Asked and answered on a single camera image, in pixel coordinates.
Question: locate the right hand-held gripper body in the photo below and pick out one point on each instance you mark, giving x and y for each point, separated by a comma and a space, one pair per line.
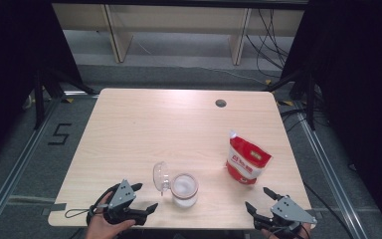
290, 210

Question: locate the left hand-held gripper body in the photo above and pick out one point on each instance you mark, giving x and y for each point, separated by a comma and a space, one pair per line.
123, 195

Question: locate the clear glass jar with lid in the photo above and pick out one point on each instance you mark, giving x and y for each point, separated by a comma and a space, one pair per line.
184, 191

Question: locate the red and white pouch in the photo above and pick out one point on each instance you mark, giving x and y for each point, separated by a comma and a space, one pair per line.
247, 159

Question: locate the person's right hand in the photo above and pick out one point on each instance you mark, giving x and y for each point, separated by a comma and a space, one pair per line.
306, 229

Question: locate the person's left hand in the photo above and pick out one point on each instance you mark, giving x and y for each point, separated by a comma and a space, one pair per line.
102, 229

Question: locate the yellow black tape piece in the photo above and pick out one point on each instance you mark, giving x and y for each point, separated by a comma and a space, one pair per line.
68, 100
286, 103
268, 81

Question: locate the black metal stand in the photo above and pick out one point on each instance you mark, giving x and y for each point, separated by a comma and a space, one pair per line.
310, 99
39, 99

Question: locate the black curtain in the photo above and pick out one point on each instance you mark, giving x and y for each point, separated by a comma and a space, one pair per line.
361, 83
13, 66

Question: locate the light wooden shelf unit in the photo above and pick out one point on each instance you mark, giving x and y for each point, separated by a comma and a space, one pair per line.
179, 18

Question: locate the aluminium floor rail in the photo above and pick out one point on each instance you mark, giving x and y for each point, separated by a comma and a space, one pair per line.
20, 166
328, 172

